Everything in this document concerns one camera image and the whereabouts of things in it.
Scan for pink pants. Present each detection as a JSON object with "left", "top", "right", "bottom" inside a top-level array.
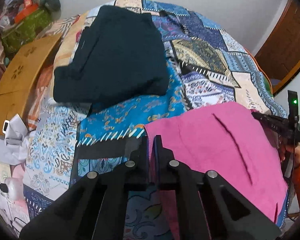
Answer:
[{"left": 144, "top": 101, "right": 289, "bottom": 240}]

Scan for dark navy pants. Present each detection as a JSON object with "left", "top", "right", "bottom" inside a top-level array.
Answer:
[{"left": 53, "top": 5, "right": 169, "bottom": 108}]

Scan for right hand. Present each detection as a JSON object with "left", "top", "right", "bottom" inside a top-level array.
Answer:
[{"left": 279, "top": 142, "right": 300, "bottom": 168}]

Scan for brown wooden door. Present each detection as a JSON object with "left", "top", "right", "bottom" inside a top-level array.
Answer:
[{"left": 255, "top": 0, "right": 300, "bottom": 94}]

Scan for patchwork blue bedspread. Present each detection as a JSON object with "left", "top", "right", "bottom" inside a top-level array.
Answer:
[{"left": 24, "top": 0, "right": 287, "bottom": 239}]

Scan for white papers pile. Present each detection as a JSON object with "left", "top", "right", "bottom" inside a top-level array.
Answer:
[{"left": 0, "top": 114, "right": 33, "bottom": 233}]

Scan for wooden lap desk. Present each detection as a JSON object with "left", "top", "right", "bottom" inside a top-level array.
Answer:
[{"left": 0, "top": 34, "right": 62, "bottom": 135}]

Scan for orange striped blanket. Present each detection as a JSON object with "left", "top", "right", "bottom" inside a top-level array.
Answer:
[{"left": 25, "top": 12, "right": 88, "bottom": 131}]

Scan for green storage bag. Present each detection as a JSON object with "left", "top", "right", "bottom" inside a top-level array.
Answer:
[{"left": 0, "top": 8, "right": 52, "bottom": 55}]

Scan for orange box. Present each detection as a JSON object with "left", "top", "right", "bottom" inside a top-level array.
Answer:
[{"left": 14, "top": 0, "right": 39, "bottom": 23}]

